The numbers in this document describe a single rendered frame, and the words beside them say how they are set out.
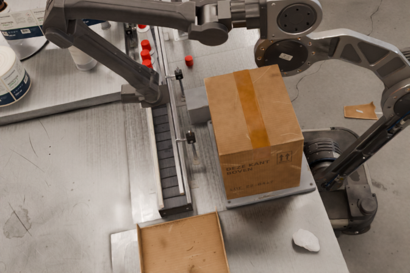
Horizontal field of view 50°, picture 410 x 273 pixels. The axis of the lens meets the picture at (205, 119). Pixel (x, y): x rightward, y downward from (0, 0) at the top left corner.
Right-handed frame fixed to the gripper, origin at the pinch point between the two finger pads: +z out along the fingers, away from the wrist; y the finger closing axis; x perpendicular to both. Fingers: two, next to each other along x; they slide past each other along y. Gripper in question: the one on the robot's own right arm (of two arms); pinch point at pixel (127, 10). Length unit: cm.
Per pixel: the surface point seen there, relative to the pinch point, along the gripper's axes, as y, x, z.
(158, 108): 43.8, 6.0, 14.3
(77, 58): 15.0, -23.4, 6.9
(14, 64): 18.6, -45.6, 0.4
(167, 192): 80, 5, 15
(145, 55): 36.1, 6.2, -6.3
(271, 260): 107, 33, 20
